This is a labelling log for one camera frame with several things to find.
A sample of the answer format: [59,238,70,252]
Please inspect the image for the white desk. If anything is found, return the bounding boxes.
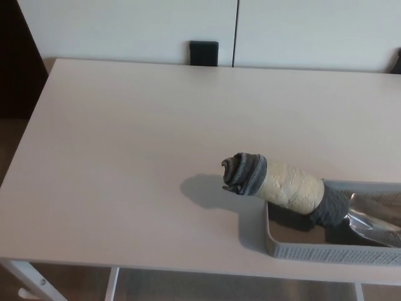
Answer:
[0,58,401,301]

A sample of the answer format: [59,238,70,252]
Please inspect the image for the black cabinet handle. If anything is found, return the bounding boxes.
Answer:
[388,47,401,75]
[189,40,219,67]

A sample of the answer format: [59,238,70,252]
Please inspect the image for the white cabinet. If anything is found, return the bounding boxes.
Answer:
[17,0,401,75]

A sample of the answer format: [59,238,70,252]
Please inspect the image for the grey perforated plastic basket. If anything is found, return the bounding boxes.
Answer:
[266,178,401,267]

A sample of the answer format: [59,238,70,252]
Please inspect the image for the dark brown door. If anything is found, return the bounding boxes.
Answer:
[0,0,49,119]

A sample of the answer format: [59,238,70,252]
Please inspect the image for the metal shovel with handle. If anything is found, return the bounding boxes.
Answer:
[221,152,401,248]

